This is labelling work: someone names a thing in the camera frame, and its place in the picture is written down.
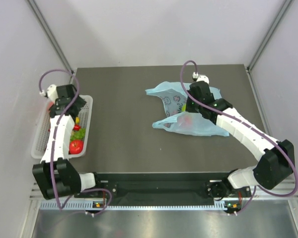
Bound light blue plastic bag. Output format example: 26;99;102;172
145;81;229;137

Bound red fake chili pepper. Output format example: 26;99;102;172
73;124;81;131

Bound red fake apple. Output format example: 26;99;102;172
69;140;84;155

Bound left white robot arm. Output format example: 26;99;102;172
32;84;103;199

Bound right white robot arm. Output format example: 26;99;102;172
186;81;295;196

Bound green fake grapes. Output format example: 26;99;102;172
70;128;86;141

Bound white perforated plastic basket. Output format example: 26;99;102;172
31;95;93;160

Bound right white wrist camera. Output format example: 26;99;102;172
192;72;210;84

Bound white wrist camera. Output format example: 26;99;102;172
192;72;210;84
39;84;58;103

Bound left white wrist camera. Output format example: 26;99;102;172
39;84;58;103

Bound left aluminium frame post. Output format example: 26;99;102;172
25;0;74;73

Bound aluminium frame post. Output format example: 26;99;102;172
246;0;294;74
25;0;74;73

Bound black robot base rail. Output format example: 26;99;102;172
74;172;251;206

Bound grey slotted cable duct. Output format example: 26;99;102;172
39;199;243;211

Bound right aluminium frame post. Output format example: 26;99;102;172
246;0;294;74

